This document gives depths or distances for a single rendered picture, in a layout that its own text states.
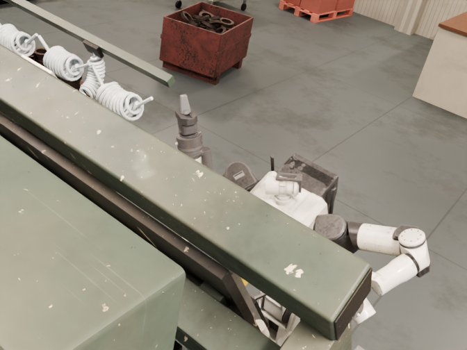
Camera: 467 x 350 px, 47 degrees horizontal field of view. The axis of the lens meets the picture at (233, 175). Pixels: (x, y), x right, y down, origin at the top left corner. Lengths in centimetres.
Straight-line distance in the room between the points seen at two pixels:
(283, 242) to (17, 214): 51
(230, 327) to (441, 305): 305
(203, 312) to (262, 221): 26
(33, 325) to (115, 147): 69
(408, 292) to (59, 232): 365
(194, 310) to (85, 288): 72
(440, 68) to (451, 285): 343
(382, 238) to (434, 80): 532
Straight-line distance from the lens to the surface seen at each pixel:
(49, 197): 35
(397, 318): 368
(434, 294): 399
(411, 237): 170
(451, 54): 688
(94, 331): 27
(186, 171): 87
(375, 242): 178
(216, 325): 98
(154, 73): 114
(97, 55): 127
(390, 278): 165
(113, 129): 97
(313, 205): 190
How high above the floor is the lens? 241
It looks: 33 degrees down
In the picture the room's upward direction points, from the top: 12 degrees clockwise
